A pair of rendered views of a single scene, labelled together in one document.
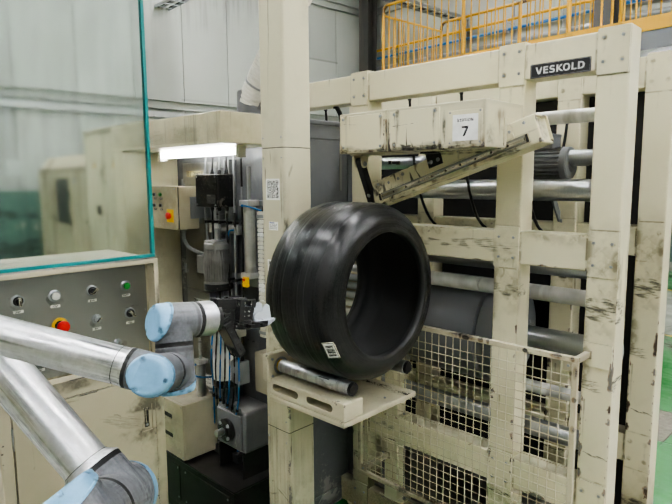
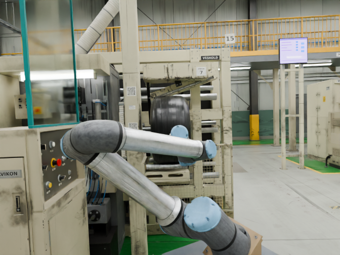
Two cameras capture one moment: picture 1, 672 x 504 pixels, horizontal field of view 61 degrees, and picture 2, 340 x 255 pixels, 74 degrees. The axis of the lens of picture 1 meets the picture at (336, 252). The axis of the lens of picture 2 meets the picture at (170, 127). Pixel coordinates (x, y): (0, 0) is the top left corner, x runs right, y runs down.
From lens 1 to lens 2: 1.44 m
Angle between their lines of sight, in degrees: 46
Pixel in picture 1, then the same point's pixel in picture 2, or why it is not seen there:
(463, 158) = (190, 83)
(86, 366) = (191, 149)
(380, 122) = (164, 68)
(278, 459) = (137, 214)
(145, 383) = (213, 151)
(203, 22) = not seen: outside the picture
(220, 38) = not seen: outside the picture
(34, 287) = (44, 138)
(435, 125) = (189, 70)
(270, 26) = (128, 20)
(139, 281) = not seen: hidden behind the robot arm
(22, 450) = (53, 244)
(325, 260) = (185, 113)
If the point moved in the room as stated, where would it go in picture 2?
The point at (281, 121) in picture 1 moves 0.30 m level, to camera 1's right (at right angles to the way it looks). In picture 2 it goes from (136, 61) to (163, 66)
